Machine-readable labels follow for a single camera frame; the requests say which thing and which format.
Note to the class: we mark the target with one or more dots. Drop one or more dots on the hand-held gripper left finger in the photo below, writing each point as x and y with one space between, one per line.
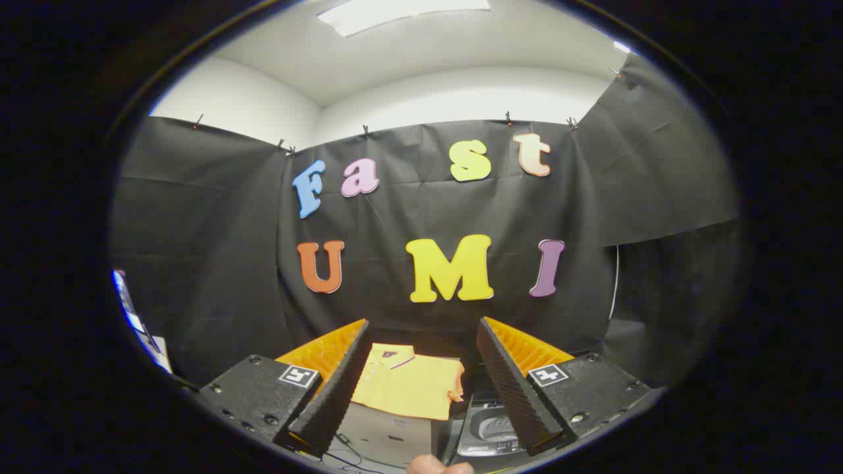
339 388

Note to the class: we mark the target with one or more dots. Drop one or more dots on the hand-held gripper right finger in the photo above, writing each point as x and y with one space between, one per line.
510 388

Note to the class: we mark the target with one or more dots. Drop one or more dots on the grey washing machine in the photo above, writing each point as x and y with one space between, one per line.
490 431

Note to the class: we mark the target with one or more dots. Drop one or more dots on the orange polo shirt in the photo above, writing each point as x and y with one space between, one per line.
408 388

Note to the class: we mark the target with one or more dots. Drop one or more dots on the grey cabinet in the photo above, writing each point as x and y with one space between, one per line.
388 434

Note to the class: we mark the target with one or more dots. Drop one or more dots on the row of black cloth clips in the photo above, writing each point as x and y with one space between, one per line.
508 119

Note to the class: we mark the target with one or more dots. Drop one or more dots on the ceiling light panel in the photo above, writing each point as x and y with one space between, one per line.
402 13

